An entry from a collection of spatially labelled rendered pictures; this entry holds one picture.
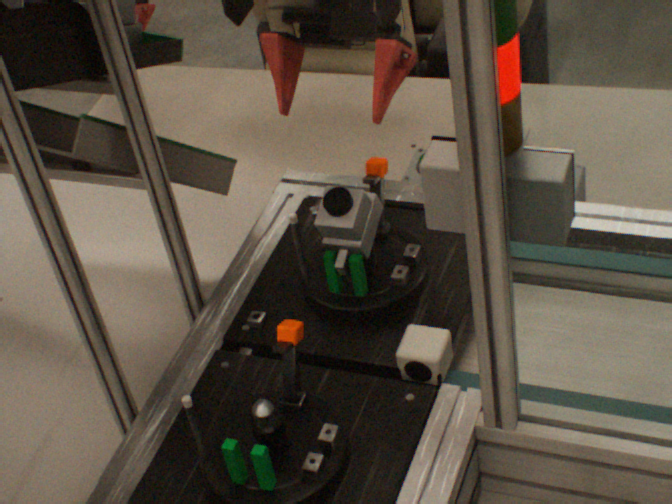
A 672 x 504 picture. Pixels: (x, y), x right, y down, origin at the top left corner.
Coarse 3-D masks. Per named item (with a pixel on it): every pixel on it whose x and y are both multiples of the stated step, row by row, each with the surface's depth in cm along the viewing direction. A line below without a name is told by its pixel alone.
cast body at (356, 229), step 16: (336, 192) 118; (352, 192) 118; (320, 208) 118; (336, 208) 117; (352, 208) 117; (368, 208) 119; (320, 224) 118; (336, 224) 117; (352, 224) 116; (368, 224) 120; (336, 240) 120; (352, 240) 119; (368, 240) 120; (368, 256) 121
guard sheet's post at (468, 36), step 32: (448, 0) 81; (480, 0) 80; (448, 32) 83; (480, 32) 82; (480, 64) 84; (480, 96) 86; (480, 128) 88; (480, 160) 90; (480, 192) 93; (480, 224) 95; (480, 256) 96; (480, 288) 99; (480, 320) 101; (480, 352) 104; (512, 352) 104; (480, 384) 107; (512, 384) 106; (512, 416) 108
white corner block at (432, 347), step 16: (416, 336) 117; (432, 336) 116; (448, 336) 116; (400, 352) 115; (416, 352) 115; (432, 352) 115; (448, 352) 117; (400, 368) 116; (416, 368) 115; (432, 368) 115; (432, 384) 116
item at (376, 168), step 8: (368, 160) 126; (376, 160) 126; (384, 160) 126; (368, 168) 126; (376, 168) 125; (384, 168) 126; (368, 176) 125; (376, 176) 125; (376, 184) 126; (376, 192) 127; (384, 216) 129; (384, 224) 129
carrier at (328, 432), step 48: (240, 384) 118; (336, 384) 116; (384, 384) 115; (192, 432) 114; (240, 432) 110; (288, 432) 110; (336, 432) 107; (384, 432) 110; (144, 480) 110; (192, 480) 110; (240, 480) 105; (288, 480) 105; (336, 480) 106; (384, 480) 106
